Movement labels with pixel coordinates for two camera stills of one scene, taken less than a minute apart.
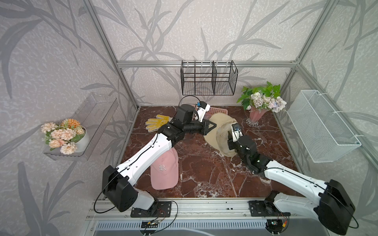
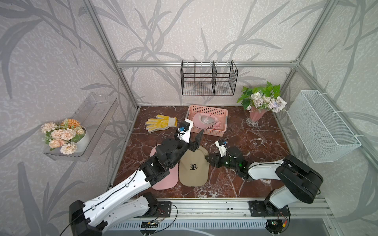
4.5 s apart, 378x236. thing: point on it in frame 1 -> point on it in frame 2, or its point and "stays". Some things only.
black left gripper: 204,128 -> 192,145
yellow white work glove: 153,124 stays
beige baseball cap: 218,137 -> 194,168
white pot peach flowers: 67,136 stays
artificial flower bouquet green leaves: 268,97 stays
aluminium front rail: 193,209 stays
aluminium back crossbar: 276,64 stays
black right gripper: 230,141 -> 215,158
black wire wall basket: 208,77 stays
